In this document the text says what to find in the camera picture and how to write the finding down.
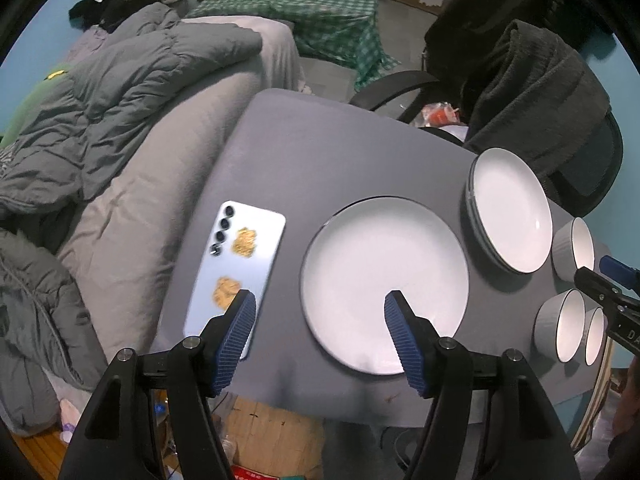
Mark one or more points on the small white plate grey rim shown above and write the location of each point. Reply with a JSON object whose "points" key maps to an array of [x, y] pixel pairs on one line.
{"points": [[481, 246], [510, 210]]}

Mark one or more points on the black hanging garment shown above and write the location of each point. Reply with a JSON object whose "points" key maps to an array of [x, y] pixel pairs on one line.
{"points": [[465, 10]]}

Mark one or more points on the dark grey fleece towel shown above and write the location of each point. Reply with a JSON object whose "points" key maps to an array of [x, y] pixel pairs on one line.
{"points": [[540, 95]]}

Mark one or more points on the green checkered cloth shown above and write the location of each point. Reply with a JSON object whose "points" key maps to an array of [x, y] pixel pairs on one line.
{"points": [[320, 25]]}

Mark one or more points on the grey quilted duvet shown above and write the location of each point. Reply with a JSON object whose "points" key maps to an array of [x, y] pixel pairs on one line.
{"points": [[125, 100]]}

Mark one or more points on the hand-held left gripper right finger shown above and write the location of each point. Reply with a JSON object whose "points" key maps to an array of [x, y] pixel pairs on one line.
{"points": [[406, 345]]}

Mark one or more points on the wooden board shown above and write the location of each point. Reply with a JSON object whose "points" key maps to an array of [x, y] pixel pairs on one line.
{"points": [[597, 395]]}

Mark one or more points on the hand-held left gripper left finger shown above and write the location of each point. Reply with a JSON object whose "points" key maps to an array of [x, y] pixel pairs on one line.
{"points": [[235, 345]]}

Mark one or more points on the white bowl ribbed grey outside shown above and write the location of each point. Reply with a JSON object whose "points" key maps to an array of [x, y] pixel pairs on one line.
{"points": [[595, 340], [550, 320], [567, 255]]}

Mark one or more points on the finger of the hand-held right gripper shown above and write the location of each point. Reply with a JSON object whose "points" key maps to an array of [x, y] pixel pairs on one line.
{"points": [[600, 290], [622, 274]]}

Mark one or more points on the large white plate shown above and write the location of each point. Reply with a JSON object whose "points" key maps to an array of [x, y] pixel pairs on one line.
{"points": [[370, 265]]}

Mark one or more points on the light blue smartphone with stickers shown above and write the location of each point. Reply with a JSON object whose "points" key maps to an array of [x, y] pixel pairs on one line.
{"points": [[250, 270]]}

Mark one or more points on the black office chair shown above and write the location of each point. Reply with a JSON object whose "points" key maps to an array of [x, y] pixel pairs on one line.
{"points": [[595, 160]]}

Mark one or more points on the red plastic bag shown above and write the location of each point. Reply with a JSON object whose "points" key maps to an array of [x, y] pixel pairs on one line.
{"points": [[440, 114]]}

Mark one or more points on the grey padded jacket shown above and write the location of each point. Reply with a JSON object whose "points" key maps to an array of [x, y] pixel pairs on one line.
{"points": [[35, 320]]}

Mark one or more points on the pile of black clothes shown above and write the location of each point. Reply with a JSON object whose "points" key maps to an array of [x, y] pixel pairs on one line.
{"points": [[120, 0]]}

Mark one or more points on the cardboard box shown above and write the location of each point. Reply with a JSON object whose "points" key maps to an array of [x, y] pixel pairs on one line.
{"points": [[270, 425]]}

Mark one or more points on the grey bed sheet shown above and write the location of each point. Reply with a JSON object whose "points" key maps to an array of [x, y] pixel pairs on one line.
{"points": [[150, 220]]}

